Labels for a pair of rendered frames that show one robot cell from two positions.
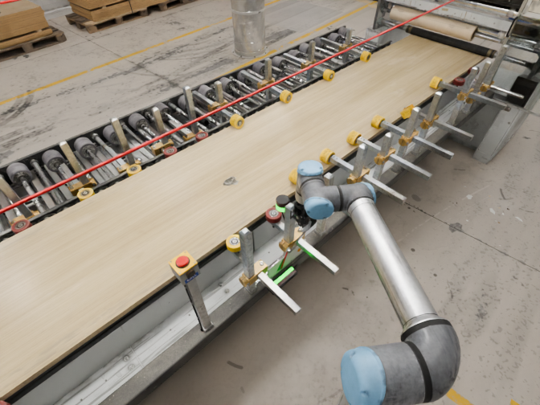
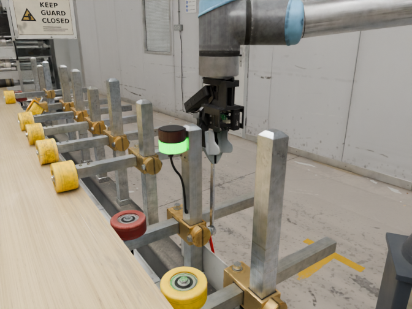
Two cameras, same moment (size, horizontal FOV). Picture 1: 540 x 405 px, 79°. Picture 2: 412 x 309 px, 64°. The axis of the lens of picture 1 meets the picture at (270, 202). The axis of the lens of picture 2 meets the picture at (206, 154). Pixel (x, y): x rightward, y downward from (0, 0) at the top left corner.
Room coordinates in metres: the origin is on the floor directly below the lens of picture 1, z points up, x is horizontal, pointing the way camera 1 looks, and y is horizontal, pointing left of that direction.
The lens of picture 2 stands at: (0.80, 0.62, 1.30)
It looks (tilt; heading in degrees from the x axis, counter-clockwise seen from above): 20 degrees down; 278
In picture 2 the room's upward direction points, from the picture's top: straight up
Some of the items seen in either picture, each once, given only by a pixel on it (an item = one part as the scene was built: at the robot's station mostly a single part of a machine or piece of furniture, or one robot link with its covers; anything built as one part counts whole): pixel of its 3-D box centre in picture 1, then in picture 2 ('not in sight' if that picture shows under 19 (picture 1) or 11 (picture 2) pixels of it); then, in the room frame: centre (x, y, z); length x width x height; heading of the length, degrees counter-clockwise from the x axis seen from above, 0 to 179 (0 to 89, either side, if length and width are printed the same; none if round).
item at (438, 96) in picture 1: (426, 126); (68, 111); (1.77, -1.01, 0.92); 0.04 x 0.04 x 0.48; 42
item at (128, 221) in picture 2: (273, 219); (129, 237); (1.07, -0.02, 0.85); 0.08 x 0.08 x 0.11
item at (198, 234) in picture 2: (291, 239); (186, 225); (0.95, -0.10, 0.85); 0.14 x 0.06 x 0.05; 132
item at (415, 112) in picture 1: (404, 143); (81, 121); (1.61, -0.83, 0.92); 0.04 x 0.04 x 0.48; 42
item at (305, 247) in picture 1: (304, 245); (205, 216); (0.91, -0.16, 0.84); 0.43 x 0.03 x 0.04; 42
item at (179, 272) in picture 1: (185, 268); not in sight; (0.59, 0.29, 1.18); 0.07 x 0.07 x 0.08; 42
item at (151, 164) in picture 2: not in sight; (144, 159); (1.11, -0.29, 0.95); 0.14 x 0.06 x 0.05; 132
